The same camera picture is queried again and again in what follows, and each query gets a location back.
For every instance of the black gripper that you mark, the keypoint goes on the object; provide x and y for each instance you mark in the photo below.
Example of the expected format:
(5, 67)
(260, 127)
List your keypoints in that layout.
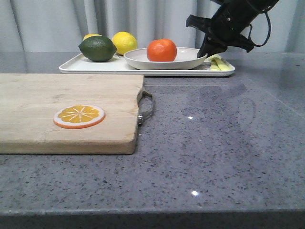
(225, 27)

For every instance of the orange fruit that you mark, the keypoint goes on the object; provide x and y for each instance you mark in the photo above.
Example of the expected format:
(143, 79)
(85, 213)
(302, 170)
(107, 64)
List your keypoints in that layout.
(161, 50)

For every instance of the yellow plastic fork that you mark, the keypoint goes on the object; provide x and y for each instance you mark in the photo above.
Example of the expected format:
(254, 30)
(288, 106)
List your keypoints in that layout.
(221, 64)

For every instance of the yellow plastic utensil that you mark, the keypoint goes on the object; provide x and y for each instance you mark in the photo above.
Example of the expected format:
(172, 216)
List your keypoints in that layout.
(213, 65)

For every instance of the yellow lemon right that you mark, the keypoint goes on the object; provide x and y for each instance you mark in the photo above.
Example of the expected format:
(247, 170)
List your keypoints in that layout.
(124, 42)

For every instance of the yellow lemon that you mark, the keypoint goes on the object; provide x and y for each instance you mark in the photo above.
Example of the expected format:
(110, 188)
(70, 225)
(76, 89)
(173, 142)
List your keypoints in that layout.
(124, 42)
(90, 35)

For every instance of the green lime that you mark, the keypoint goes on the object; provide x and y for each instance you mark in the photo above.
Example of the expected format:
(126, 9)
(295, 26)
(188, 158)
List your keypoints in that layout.
(98, 48)

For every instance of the yellow lemon left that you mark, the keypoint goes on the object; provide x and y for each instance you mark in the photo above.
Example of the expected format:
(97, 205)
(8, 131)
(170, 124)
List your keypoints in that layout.
(90, 35)

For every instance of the orange slice toy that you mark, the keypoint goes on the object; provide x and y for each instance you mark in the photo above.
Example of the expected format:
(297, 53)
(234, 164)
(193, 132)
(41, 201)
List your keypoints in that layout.
(79, 116)

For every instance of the wooden cutting board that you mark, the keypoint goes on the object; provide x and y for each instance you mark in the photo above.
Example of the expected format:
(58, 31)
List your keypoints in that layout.
(28, 102)

